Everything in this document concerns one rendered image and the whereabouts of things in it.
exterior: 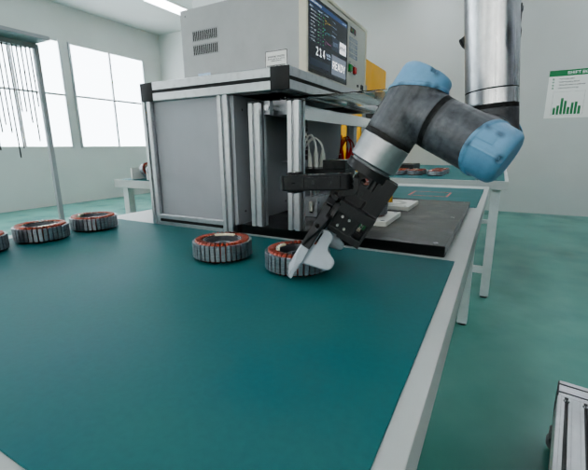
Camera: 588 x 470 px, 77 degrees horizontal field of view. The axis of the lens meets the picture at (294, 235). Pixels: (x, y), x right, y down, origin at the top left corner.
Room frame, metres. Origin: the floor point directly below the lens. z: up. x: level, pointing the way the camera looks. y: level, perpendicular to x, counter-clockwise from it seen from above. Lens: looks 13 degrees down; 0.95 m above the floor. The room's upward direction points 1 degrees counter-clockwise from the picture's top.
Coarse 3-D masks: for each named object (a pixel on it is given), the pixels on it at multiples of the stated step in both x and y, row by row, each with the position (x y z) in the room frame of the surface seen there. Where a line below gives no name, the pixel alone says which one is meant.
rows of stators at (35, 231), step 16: (16, 224) 0.83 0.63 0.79; (32, 224) 0.85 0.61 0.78; (48, 224) 0.87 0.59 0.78; (64, 224) 0.85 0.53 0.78; (80, 224) 0.90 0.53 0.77; (96, 224) 0.91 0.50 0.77; (112, 224) 0.94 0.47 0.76; (0, 240) 0.73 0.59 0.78; (16, 240) 0.79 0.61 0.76; (32, 240) 0.79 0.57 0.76; (48, 240) 0.80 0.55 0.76
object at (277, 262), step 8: (272, 248) 0.61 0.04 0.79; (280, 248) 0.62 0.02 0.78; (288, 248) 0.64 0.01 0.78; (296, 248) 0.64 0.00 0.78; (272, 256) 0.57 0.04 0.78; (280, 256) 0.57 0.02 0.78; (288, 256) 0.56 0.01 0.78; (272, 264) 0.57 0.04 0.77; (280, 264) 0.57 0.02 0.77; (288, 264) 0.56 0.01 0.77; (304, 264) 0.56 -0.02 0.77; (280, 272) 0.57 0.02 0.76; (296, 272) 0.56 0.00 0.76; (304, 272) 0.56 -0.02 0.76; (312, 272) 0.56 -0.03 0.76; (320, 272) 0.57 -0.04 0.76
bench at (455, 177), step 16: (400, 176) 2.55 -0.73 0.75; (416, 176) 2.54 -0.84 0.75; (432, 176) 2.53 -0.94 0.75; (448, 176) 2.52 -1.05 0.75; (464, 176) 2.51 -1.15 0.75; (496, 192) 2.22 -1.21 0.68; (496, 208) 2.21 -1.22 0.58; (496, 224) 2.21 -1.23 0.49; (480, 272) 2.24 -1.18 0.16; (480, 288) 2.23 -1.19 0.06
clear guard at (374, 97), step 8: (296, 96) 0.88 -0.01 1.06; (304, 96) 0.87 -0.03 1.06; (312, 96) 0.86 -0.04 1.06; (320, 96) 0.85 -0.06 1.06; (328, 96) 0.85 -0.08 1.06; (336, 96) 0.85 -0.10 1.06; (344, 96) 0.86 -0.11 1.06; (352, 96) 0.86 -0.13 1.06; (360, 96) 0.86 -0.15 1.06; (368, 96) 0.86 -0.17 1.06; (376, 96) 0.86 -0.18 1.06; (384, 96) 0.86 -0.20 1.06; (312, 104) 1.02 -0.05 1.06; (320, 104) 1.02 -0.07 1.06; (328, 104) 1.02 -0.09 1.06; (336, 104) 1.02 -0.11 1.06; (344, 104) 1.02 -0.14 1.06; (352, 104) 1.02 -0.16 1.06; (360, 104) 1.03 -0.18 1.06; (368, 104) 1.03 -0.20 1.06; (376, 104) 1.03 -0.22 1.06
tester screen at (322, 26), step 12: (312, 0) 0.96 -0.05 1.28; (312, 12) 0.96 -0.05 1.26; (324, 12) 1.02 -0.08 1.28; (312, 24) 0.96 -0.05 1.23; (324, 24) 1.02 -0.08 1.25; (336, 24) 1.09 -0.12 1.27; (312, 36) 0.96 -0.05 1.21; (324, 36) 1.03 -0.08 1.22; (336, 36) 1.10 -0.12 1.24; (312, 48) 0.96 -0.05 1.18; (324, 48) 1.03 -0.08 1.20; (324, 60) 1.03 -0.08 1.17; (324, 72) 1.03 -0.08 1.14
